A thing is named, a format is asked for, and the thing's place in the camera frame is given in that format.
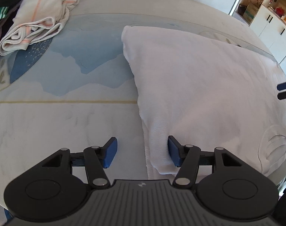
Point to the white sideboard cabinet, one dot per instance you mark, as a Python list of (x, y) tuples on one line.
[(267, 18)]

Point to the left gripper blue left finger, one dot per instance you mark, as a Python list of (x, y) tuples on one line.
[(105, 154)]

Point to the blue patterned table mat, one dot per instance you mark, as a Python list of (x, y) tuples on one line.
[(85, 61)]

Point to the white sweatshirt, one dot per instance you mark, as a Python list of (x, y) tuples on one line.
[(207, 93)]

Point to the cream garment with orange stripe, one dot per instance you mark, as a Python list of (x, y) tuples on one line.
[(36, 21)]

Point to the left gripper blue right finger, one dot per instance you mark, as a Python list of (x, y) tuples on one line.
[(178, 153)]

